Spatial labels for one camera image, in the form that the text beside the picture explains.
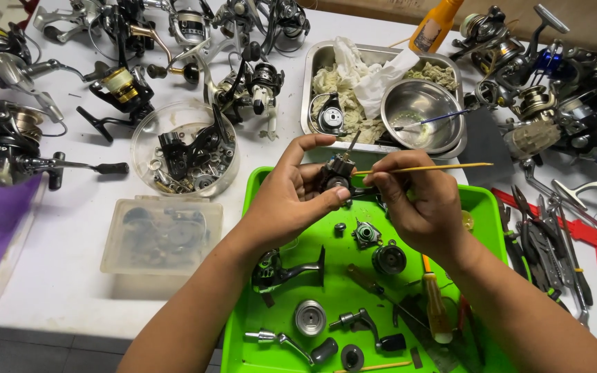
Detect thin yellow brush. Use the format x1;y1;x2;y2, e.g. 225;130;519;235
353;162;494;176

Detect green grey reel cover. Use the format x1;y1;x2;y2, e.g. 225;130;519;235
351;219;383;250

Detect dirty cream rag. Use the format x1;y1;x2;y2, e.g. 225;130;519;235
311;61;460;145

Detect heap of fishing reels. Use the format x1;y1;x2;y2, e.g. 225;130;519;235
449;4;597;178
0;0;312;190

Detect orange plastic bottle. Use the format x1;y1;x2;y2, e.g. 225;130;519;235
408;0;465;55

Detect person's right hand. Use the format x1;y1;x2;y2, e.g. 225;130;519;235
363;150;466;258

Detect thin blue brush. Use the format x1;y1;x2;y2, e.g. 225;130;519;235
392;107;473;132

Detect black reel gear assembly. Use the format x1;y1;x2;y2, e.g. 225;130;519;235
319;130;362;198

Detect red plastic caliper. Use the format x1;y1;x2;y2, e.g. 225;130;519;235
491;187;597;272

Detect rectangular clear box of parts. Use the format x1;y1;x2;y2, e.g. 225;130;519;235
99;195;225;276

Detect brown handled screwdriver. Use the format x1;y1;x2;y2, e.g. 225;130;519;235
346;262;431;329

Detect grey sandpaper sheet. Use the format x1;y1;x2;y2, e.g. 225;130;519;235
456;108;515;188

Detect silver reel spool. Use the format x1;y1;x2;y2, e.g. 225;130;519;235
293;299;328;338

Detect crumpled white tissue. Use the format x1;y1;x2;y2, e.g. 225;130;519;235
332;36;421;120

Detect silver crank with grey knob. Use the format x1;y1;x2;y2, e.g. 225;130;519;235
244;328;339;366

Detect rectangular steel tray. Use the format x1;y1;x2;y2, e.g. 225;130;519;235
301;41;468;160

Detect round steel bowl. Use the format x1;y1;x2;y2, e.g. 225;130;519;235
380;79;466;155

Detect person's left hand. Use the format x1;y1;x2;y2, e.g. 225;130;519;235
243;134;352;253

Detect round clear tub of parts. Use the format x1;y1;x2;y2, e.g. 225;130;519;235
130;101;241;199

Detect grey crank with black knob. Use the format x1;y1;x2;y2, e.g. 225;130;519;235
328;308;407;353

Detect yellow handled screwdriver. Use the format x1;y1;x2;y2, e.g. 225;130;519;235
421;253;455;345

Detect red handled pliers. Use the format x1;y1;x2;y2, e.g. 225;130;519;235
455;294;487;366

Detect black round rotor part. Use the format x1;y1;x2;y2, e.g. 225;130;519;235
370;240;408;276

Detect thin wooden stick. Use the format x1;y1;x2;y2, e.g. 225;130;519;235
333;361;414;373

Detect heap of hand tools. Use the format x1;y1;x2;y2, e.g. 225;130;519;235
496;158;597;328

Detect black round cap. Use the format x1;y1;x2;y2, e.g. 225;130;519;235
340;344;366;373

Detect black green reel frame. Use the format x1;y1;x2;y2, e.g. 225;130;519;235
250;245;326;307

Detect bright green plastic tray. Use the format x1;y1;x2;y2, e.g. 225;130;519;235
221;166;533;373

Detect silver reel handle arm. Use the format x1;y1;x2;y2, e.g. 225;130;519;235
551;172;597;211

